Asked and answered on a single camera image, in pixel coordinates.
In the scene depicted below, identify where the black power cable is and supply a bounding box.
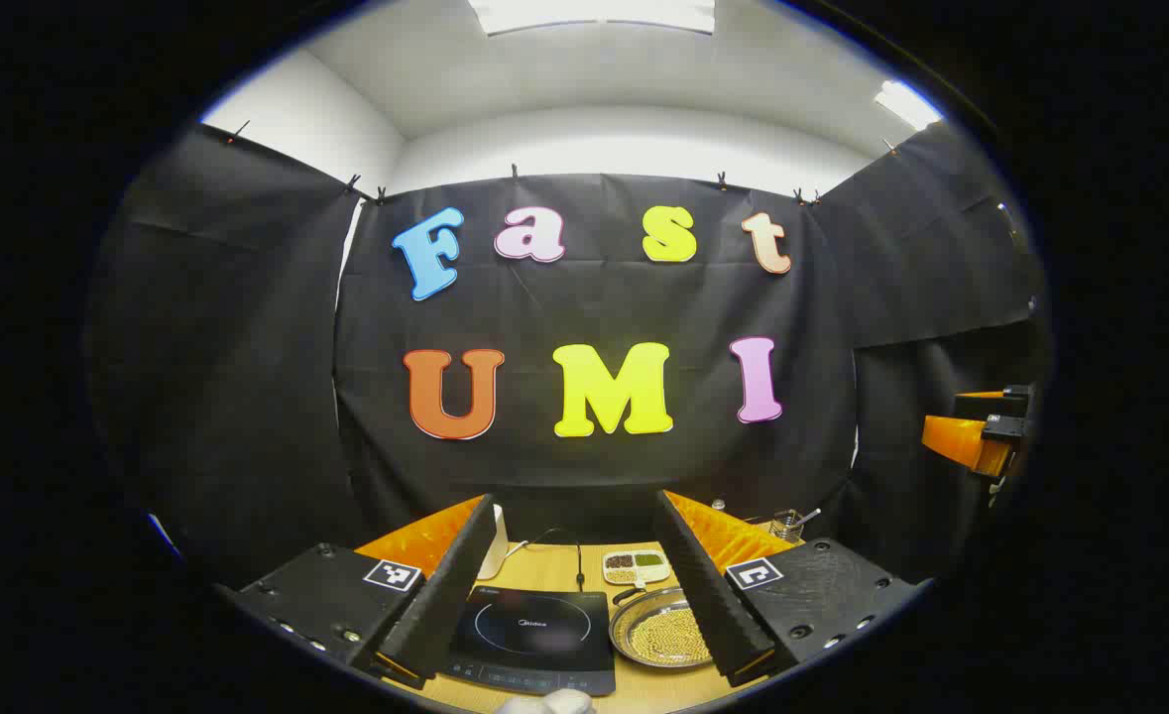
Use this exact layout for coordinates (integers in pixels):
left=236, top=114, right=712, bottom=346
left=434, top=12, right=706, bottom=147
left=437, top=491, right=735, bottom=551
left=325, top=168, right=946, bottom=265
left=523, top=529, right=586, bottom=593

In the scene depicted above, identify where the black induction cooktop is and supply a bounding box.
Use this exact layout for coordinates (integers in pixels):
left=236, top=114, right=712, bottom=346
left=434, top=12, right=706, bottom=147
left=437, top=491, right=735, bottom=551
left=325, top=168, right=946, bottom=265
left=442, top=585, right=617, bottom=697

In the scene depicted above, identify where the rectangular ceiling light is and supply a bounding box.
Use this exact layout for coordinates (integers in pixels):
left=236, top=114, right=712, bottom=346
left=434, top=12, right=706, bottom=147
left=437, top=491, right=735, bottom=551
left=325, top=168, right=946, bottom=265
left=875, top=79, right=944, bottom=132

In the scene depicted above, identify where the pile of soybeans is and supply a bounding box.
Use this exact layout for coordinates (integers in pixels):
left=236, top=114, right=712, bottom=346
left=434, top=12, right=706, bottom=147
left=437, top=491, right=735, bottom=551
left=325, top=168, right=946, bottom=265
left=629, top=607, right=712, bottom=663

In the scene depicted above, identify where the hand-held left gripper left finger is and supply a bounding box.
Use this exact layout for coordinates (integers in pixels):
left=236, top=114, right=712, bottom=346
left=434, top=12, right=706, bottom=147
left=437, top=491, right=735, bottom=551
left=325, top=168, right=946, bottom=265
left=215, top=494, right=498, bottom=690

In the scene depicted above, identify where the white toaster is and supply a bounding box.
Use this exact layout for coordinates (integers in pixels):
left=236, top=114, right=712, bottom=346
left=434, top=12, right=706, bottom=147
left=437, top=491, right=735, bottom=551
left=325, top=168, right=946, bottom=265
left=478, top=504, right=510, bottom=581

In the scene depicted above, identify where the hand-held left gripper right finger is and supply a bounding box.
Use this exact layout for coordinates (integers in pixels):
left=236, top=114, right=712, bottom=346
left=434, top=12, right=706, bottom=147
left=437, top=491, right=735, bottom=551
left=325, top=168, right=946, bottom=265
left=653, top=489, right=932, bottom=688

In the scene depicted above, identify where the stainless steel pot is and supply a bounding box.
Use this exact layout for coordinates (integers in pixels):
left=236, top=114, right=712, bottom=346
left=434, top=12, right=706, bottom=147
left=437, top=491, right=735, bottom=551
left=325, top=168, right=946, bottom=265
left=609, top=585, right=716, bottom=672

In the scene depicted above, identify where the white divided bean tray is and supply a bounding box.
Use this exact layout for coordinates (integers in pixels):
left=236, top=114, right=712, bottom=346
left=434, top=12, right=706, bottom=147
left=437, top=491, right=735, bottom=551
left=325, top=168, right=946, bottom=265
left=602, top=549, right=671, bottom=586

